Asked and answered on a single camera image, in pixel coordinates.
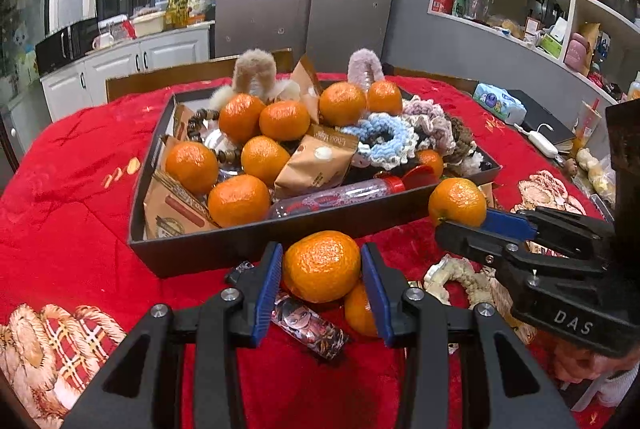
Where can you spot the brown triangular snack pack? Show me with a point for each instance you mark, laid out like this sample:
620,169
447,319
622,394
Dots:
321,162

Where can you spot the upper brown triangular pack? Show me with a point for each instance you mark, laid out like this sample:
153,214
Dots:
309,86

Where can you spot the tray mandarin back left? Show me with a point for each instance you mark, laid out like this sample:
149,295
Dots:
193,165

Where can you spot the right hand of person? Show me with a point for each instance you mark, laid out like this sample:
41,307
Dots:
574,364

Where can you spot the white kitchen cabinet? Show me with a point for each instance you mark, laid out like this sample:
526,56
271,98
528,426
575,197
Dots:
83,83

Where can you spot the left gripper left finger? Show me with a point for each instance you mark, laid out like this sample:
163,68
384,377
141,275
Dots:
140,385

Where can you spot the dark brown scrunchie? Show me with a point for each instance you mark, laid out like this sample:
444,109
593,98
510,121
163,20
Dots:
464,146

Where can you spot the black shallow tray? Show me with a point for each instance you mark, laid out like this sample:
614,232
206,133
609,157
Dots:
214,249

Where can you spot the red quilted table cover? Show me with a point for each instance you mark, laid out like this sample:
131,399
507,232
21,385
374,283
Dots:
71,286

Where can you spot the wooden chair back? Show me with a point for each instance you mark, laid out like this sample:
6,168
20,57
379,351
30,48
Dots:
161,78

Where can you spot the pink fuzzy hair clip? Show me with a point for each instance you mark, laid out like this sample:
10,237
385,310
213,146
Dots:
364,68

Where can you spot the clear bottle red cap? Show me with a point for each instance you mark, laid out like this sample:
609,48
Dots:
351,194

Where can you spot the beige fuzzy hair clip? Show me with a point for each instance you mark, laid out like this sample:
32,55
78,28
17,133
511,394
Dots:
255,73

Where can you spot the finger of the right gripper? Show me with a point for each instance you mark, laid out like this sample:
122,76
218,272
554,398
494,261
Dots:
520,221
494,243

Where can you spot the cream braided scrunchie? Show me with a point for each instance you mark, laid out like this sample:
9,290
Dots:
461,271

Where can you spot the printed snack bar wrapper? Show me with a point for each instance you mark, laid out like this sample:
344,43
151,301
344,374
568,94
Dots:
305,323

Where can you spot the white power adapter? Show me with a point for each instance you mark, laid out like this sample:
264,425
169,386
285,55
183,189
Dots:
541,143

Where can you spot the tray mandarin back middle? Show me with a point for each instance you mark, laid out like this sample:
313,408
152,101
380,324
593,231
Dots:
263,158

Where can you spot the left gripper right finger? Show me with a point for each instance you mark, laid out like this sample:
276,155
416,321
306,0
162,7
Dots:
503,385

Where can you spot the pink white ruffled scrunchie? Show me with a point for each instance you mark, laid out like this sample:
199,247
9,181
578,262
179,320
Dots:
431,124

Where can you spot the brown paper snack bag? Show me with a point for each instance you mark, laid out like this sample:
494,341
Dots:
169,209

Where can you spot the tray mandarin front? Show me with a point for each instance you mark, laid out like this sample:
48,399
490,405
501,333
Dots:
239,200

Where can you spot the black microwave oven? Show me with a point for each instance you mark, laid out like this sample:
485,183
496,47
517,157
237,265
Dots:
67,45

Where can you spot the small tray mandarin right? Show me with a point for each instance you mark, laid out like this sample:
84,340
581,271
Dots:
432,160

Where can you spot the blue tissue pack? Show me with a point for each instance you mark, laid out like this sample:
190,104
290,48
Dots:
500,103

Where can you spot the blue white knitted scrunchie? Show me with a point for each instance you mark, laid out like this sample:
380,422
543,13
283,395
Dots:
384,141

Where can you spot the large mandarin orange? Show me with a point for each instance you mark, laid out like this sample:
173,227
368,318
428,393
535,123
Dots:
358,313

